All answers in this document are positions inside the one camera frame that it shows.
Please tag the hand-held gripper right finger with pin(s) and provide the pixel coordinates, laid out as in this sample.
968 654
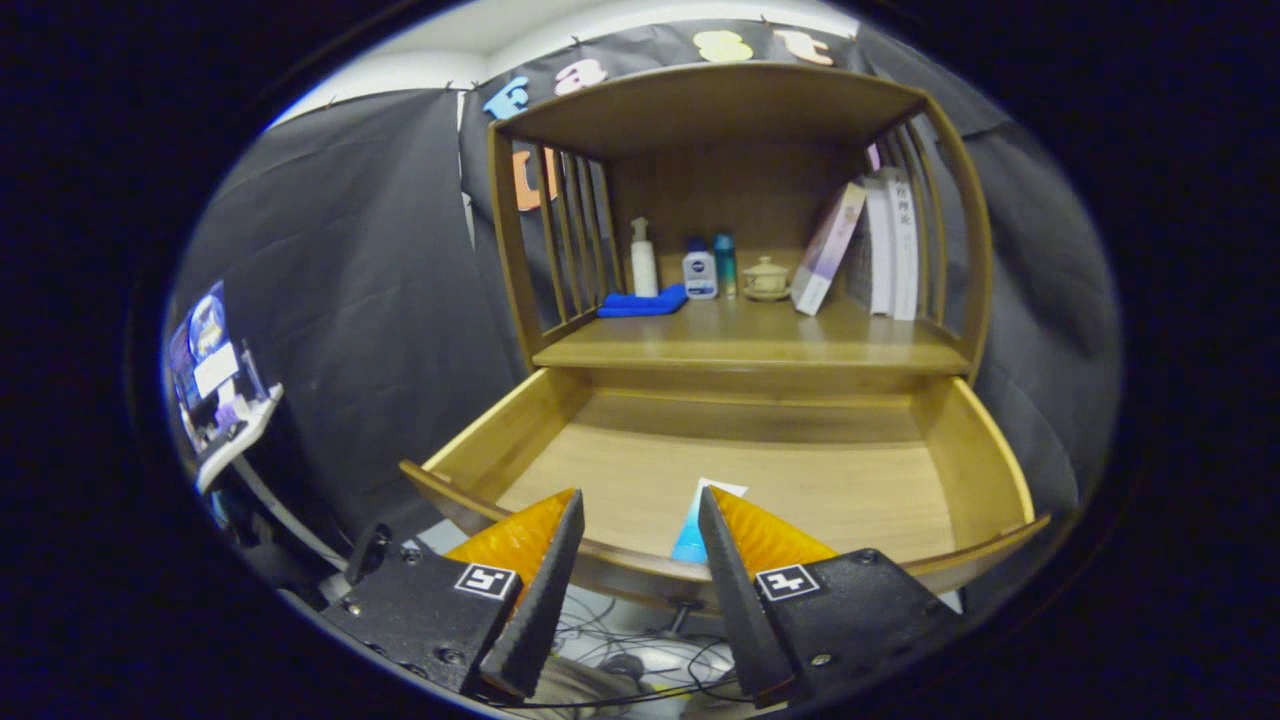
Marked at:
745 620

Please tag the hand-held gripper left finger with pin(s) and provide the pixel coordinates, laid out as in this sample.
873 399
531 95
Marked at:
545 600

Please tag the blue cleanser tube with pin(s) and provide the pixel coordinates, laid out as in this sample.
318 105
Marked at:
690 540

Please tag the wooden countertop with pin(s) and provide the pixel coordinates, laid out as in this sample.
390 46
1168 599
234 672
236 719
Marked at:
750 335

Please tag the wooden cabinet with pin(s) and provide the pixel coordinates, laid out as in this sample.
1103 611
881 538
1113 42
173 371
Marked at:
720 110

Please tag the blue folded cloth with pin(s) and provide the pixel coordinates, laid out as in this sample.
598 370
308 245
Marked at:
640 303

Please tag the ceramic lidded teacup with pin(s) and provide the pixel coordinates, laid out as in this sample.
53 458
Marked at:
766 280

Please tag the white pump bottle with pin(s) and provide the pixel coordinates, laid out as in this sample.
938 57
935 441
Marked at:
645 270

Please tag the white lotion bottle blue cap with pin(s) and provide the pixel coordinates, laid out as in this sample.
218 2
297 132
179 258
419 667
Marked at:
700 275

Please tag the white desk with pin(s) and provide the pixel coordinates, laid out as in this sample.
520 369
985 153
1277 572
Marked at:
240 430

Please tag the teal bottle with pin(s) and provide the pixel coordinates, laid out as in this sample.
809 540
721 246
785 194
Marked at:
726 268

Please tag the patterned cover book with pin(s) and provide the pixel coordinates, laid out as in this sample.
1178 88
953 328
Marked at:
860 270

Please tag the purple book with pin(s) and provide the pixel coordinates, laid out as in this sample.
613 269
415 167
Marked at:
828 250

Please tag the thin white book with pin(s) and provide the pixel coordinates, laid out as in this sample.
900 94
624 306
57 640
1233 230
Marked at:
880 250

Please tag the thick white book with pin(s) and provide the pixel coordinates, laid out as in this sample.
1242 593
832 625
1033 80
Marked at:
904 250

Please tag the computer monitor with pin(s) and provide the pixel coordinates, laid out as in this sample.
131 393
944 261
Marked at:
205 340

